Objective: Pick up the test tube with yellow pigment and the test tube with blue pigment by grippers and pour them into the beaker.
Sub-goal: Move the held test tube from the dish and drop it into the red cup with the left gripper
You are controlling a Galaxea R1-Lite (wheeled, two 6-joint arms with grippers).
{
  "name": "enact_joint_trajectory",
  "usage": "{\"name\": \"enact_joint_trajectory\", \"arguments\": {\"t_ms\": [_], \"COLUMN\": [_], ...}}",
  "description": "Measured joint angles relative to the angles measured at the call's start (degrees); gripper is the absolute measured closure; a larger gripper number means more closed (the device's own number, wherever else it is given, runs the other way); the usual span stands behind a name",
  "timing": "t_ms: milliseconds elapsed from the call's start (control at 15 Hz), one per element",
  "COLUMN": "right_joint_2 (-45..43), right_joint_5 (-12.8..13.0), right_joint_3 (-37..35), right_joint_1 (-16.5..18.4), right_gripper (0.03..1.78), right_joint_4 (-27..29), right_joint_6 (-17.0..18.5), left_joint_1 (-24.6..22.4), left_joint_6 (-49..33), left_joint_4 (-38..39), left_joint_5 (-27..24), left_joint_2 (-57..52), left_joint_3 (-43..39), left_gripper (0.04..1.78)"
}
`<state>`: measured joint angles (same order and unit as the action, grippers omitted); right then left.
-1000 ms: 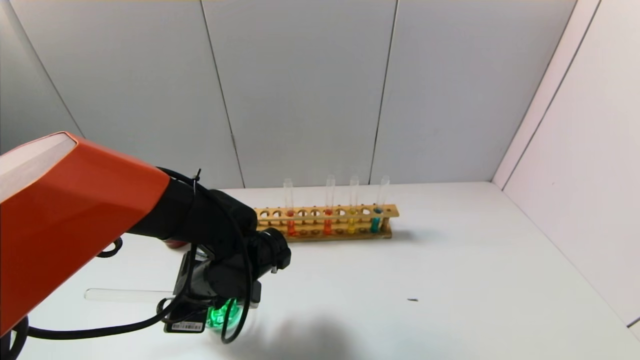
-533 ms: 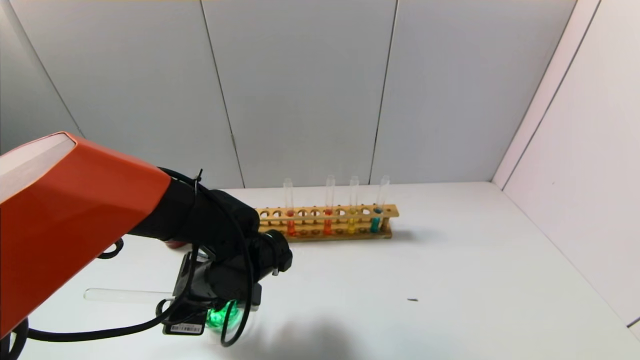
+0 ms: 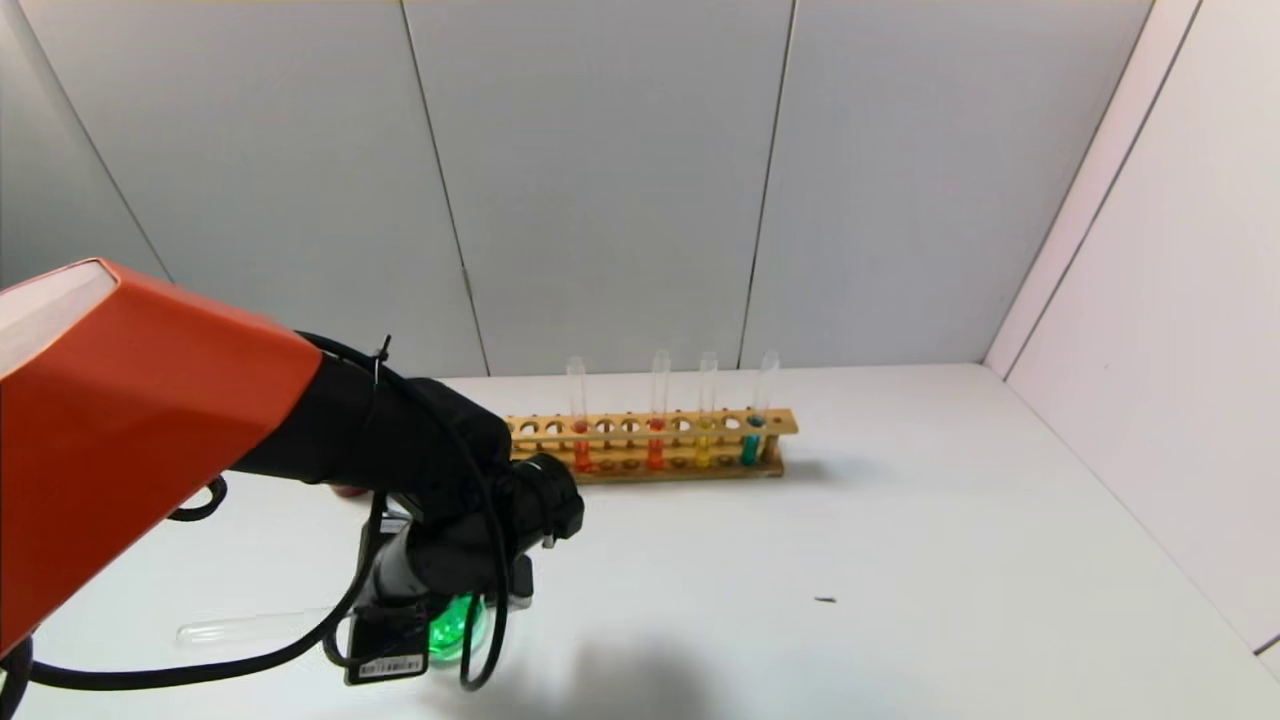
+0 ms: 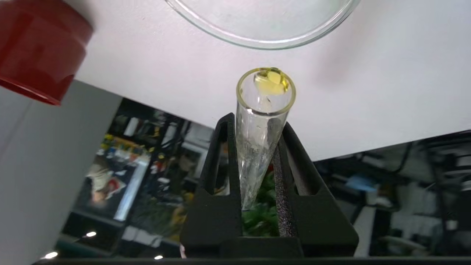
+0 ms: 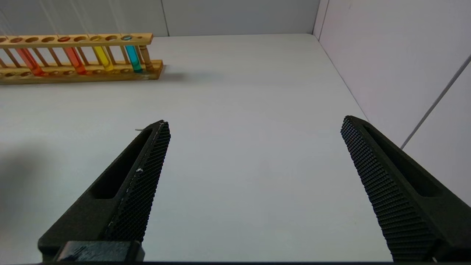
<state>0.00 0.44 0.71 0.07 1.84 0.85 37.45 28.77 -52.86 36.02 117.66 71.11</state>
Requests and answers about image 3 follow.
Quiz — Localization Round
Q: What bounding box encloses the wooden test tube rack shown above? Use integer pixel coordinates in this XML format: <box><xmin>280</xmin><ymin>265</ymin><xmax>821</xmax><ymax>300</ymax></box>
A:
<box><xmin>505</xmin><ymin>408</ymin><xmax>799</xmax><ymax>486</ymax></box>

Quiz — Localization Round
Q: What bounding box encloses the test tube with blue pigment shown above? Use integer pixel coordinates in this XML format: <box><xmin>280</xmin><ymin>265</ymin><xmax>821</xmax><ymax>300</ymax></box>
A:
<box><xmin>740</xmin><ymin>351</ymin><xmax>780</xmax><ymax>467</ymax></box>

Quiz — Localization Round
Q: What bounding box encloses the test tube with yellow pigment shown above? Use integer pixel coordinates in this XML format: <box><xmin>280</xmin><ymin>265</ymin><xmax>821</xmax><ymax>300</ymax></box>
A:
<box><xmin>177</xmin><ymin>608</ymin><xmax>346</xmax><ymax>646</ymax></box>
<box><xmin>695</xmin><ymin>352</ymin><xmax>719</xmax><ymax>469</ymax></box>

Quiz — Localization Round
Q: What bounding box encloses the clear glass beaker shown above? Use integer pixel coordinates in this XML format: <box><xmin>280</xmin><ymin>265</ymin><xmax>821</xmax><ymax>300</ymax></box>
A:
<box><xmin>425</xmin><ymin>590</ymin><xmax>496</xmax><ymax>666</ymax></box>

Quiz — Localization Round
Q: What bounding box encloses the test tube with orange pigment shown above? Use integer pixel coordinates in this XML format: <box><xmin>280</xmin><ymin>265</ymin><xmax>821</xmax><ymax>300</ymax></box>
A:
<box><xmin>647</xmin><ymin>351</ymin><xmax>671</xmax><ymax>471</ymax></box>
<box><xmin>567</xmin><ymin>356</ymin><xmax>593</xmax><ymax>473</ymax></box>

